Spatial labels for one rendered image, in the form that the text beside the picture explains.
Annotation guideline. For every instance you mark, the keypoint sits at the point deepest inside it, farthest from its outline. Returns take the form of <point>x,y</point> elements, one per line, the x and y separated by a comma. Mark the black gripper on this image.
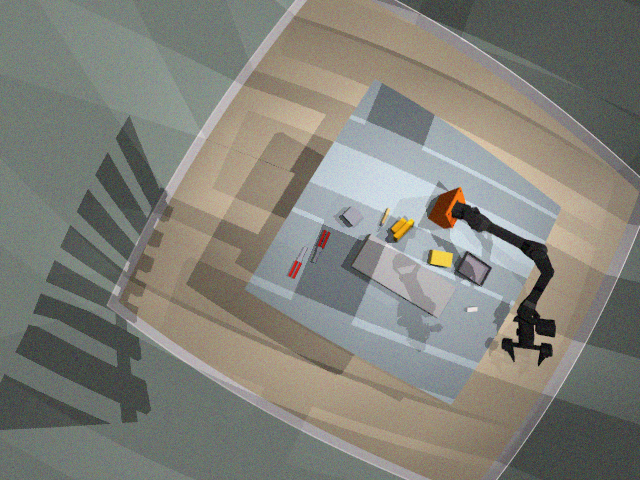
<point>527,342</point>

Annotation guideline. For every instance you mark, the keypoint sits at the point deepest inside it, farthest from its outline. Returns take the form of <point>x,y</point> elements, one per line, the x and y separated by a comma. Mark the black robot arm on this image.
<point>534,250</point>

